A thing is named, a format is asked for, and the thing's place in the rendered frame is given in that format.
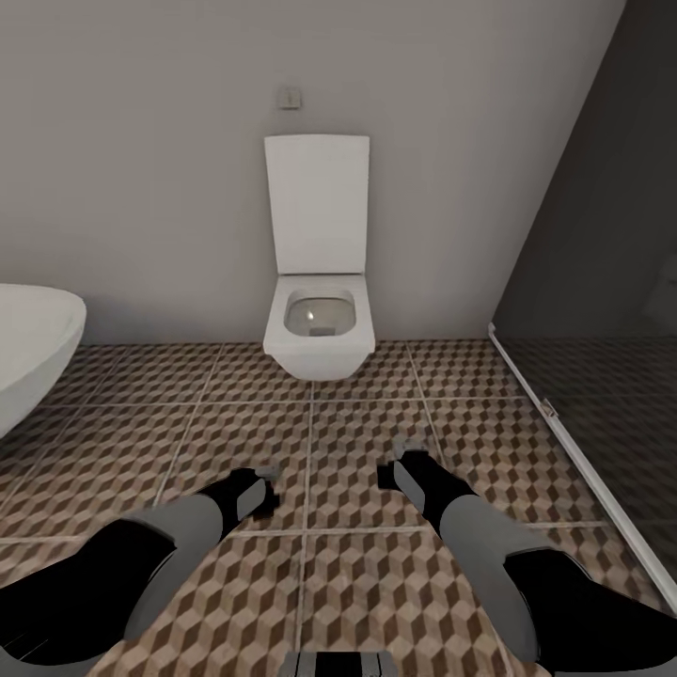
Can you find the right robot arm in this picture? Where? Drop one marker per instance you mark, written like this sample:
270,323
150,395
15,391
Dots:
542,602

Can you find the door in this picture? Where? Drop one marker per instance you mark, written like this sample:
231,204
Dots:
589,316

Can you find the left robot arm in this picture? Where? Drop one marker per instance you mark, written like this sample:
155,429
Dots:
62,620

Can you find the mousetrap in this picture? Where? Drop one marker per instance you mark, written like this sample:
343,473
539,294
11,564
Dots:
262,517

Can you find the bathtub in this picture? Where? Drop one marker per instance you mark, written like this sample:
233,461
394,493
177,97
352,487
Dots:
40,328

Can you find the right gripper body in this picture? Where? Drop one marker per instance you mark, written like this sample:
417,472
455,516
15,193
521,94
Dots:
385,477

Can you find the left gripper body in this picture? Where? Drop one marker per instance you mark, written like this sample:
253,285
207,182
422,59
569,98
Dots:
267,505

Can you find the hook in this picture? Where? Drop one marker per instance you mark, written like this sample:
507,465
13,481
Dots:
289,98

